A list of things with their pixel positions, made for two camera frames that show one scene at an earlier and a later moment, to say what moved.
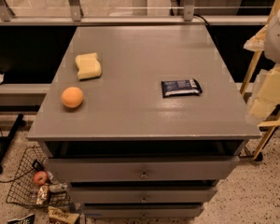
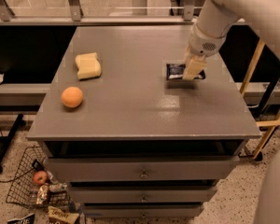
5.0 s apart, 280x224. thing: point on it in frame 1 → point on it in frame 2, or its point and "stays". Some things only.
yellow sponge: x=89 y=65 stays
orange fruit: x=72 y=97 stays
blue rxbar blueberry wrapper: x=176 y=88 → x=175 y=72
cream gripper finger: x=273 y=90 → x=203 y=46
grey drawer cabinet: x=142 y=121 stays
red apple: x=40 y=177 stays
